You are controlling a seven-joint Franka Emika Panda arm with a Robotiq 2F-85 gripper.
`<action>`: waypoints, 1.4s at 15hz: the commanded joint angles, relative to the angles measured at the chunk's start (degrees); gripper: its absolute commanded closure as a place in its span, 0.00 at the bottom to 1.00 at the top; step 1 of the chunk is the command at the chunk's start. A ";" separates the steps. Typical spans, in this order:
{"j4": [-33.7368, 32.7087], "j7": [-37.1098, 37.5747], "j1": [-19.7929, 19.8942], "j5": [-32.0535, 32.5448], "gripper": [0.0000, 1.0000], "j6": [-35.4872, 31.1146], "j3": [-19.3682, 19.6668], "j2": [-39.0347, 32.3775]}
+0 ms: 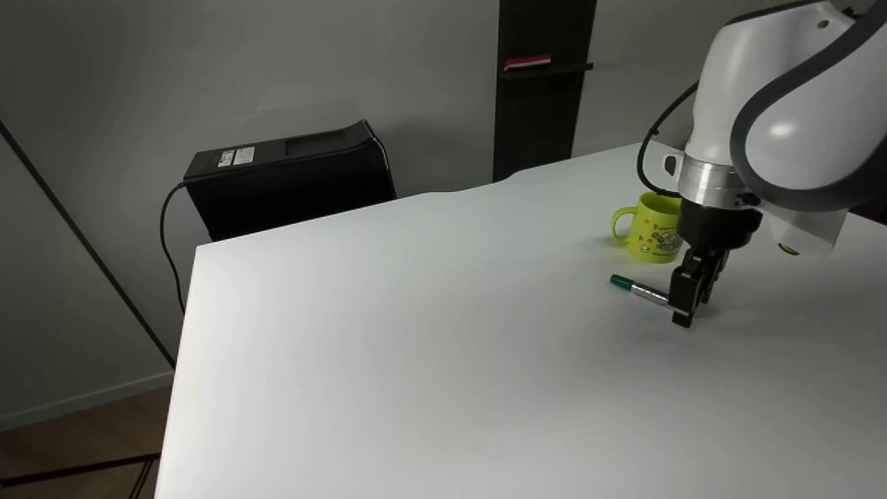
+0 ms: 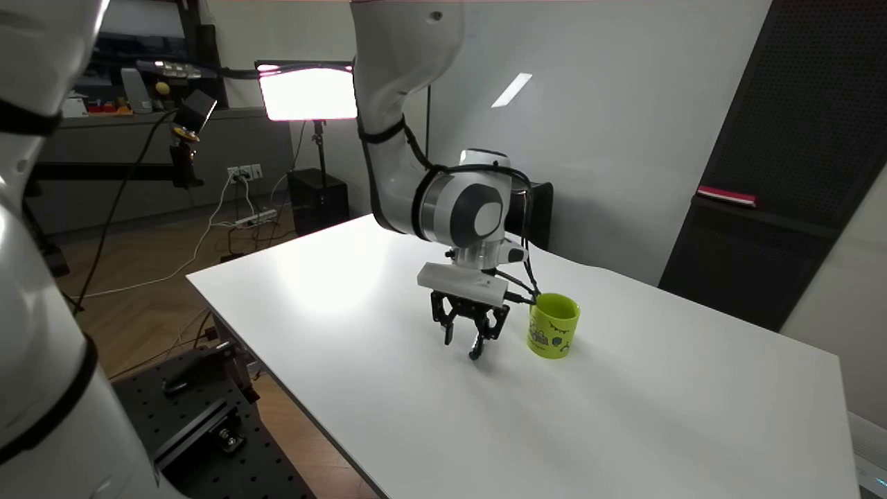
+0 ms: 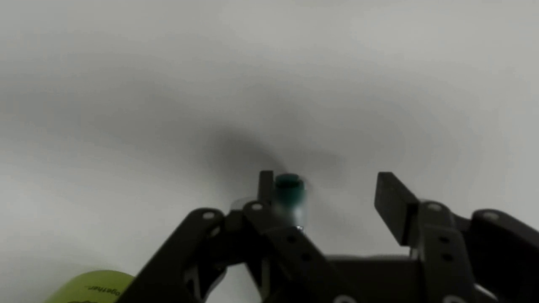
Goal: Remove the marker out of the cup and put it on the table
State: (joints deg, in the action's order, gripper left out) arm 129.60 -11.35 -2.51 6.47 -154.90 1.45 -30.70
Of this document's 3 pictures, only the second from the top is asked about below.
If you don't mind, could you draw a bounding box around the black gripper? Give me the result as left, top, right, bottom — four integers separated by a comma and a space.
427, 284, 513, 362

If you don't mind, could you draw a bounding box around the green printed mug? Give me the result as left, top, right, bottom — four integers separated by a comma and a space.
527, 290, 582, 362

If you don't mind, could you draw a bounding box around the small black floor cabinet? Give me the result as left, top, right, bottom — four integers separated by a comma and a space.
286, 166, 352, 234

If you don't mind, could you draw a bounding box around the black light stand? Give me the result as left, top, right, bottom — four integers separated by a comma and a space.
309, 119, 332, 177

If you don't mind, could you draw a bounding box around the white power strip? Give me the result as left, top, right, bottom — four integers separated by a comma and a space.
230, 208, 279, 230

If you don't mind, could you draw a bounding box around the white partition panel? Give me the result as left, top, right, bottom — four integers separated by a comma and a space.
427, 0, 776, 288

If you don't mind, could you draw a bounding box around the black perforated breadboard base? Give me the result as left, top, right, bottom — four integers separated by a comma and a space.
110, 340, 319, 499

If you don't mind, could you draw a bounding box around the bright LED light panel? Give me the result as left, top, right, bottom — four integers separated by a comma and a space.
254, 58, 361, 125

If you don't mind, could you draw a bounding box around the pink sticker strip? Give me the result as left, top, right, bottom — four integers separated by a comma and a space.
696, 182, 761, 209

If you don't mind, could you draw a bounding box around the dark tall cabinet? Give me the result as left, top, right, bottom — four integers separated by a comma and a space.
657, 0, 887, 331

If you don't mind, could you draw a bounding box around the grey desk counter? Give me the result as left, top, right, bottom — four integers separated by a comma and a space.
36, 105, 294, 238

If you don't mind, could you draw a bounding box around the black horizontal mounting bar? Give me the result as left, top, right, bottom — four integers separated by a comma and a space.
31, 157, 180, 187

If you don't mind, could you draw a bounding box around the red flat item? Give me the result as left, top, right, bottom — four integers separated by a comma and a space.
85, 98, 133, 119

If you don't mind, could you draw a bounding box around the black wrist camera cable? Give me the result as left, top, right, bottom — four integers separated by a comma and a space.
402, 119, 545, 304

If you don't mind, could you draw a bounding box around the white wall outlet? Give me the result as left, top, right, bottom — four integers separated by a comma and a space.
225, 161, 265, 184

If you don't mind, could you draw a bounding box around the white floor cable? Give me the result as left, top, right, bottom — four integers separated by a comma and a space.
88, 175, 254, 298

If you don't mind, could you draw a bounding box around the black camera with gold mount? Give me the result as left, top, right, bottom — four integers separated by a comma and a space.
168, 86, 221, 190

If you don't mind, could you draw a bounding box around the dark monitor frame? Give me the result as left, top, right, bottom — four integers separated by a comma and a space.
79, 0, 226, 98

